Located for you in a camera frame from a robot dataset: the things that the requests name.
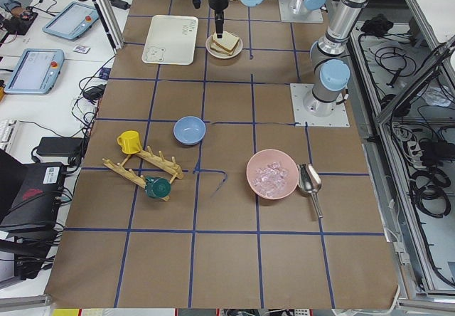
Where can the cream bear serving tray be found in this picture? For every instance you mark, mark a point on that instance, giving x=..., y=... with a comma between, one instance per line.
x=171, y=40

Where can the cream round plate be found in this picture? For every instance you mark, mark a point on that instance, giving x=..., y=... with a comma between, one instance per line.
x=237, y=49

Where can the large black power brick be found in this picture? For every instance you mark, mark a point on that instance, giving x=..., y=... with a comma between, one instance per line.
x=59, y=146

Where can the yellow cup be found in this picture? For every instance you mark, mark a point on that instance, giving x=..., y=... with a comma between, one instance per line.
x=130, y=142

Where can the blue bowl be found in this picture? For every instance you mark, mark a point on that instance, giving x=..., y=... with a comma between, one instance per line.
x=189, y=130

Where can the pink bowl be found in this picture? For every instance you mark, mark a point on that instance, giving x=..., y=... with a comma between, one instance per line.
x=272, y=174

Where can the black laptop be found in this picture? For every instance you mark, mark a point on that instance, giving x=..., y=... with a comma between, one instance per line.
x=30, y=194

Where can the dark green cup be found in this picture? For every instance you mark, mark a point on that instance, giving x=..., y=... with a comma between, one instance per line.
x=157, y=187

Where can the teach pendant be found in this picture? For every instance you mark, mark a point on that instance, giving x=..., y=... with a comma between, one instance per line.
x=73, y=21
x=36, y=72

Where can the far teach pendant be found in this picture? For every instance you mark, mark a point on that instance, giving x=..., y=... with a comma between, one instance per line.
x=73, y=21

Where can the near teach pendant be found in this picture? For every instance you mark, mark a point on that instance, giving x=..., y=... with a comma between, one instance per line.
x=36, y=72

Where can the bread slice from board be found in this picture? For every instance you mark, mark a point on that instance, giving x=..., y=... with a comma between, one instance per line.
x=228, y=41

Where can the metal scoop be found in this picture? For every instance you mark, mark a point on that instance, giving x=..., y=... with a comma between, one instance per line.
x=309, y=185

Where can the bread slice on plate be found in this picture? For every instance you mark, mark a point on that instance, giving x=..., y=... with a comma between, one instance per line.
x=219, y=50

